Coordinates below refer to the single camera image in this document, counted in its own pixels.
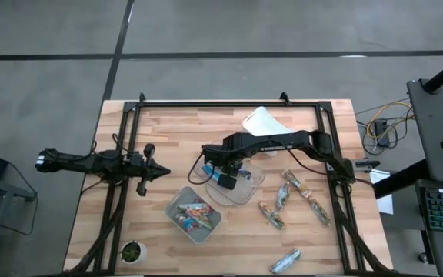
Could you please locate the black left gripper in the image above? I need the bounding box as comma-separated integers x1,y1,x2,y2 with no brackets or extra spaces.
127,143,172,198

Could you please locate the red green Chewy granola bar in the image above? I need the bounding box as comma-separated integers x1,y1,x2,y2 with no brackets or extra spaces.
190,211,215,231
178,202,213,216

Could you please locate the green wrapper granola bar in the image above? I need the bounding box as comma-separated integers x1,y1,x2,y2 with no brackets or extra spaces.
258,200,287,231
308,195,332,228
275,182,291,211

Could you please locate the blue red wrapper granola bar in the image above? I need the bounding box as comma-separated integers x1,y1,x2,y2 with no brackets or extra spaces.
176,215,200,232

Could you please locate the clear plastic bin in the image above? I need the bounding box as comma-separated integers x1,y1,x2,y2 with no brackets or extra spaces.
200,152,267,207

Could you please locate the grey plastic bin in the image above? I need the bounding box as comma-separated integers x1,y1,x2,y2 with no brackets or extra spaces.
163,186,223,245

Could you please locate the white plastic bin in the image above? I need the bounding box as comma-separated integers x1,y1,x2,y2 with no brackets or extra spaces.
241,105,296,158

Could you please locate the white pot with plant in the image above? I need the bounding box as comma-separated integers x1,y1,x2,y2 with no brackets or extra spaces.
118,239,148,265

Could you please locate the white paper sheet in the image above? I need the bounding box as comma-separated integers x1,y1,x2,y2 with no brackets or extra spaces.
368,169,395,215

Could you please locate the black power box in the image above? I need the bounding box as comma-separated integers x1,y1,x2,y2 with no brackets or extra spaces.
373,118,391,148

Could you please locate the dark grey equipment cart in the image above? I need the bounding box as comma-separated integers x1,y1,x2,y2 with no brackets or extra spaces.
405,78,443,277

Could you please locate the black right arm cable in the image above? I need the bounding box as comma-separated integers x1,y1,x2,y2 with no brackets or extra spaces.
187,152,209,186

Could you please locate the black aluminium table frame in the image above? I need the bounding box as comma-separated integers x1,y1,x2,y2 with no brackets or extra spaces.
63,92,395,277

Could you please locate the yellow cable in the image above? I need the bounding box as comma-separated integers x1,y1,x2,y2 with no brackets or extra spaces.
365,100,415,140

